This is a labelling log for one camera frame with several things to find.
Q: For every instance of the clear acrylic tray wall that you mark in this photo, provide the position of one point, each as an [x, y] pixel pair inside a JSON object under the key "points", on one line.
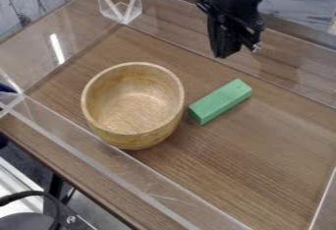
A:
{"points": [[131, 190]]}

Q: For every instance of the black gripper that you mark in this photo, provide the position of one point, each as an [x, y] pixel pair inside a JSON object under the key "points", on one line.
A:
{"points": [[235, 25]]}

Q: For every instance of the brown wooden bowl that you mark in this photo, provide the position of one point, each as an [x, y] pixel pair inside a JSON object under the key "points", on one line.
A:
{"points": [[133, 104]]}

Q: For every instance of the black table leg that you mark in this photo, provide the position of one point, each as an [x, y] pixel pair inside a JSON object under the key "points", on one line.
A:
{"points": [[55, 186]]}

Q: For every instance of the green rectangular block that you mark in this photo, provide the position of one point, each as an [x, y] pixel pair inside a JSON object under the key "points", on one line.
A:
{"points": [[219, 101]]}

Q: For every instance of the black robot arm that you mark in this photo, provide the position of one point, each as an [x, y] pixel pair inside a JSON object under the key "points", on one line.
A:
{"points": [[235, 25]]}

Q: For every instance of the clear acrylic corner bracket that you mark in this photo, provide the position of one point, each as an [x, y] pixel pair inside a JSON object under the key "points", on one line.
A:
{"points": [[121, 12]]}

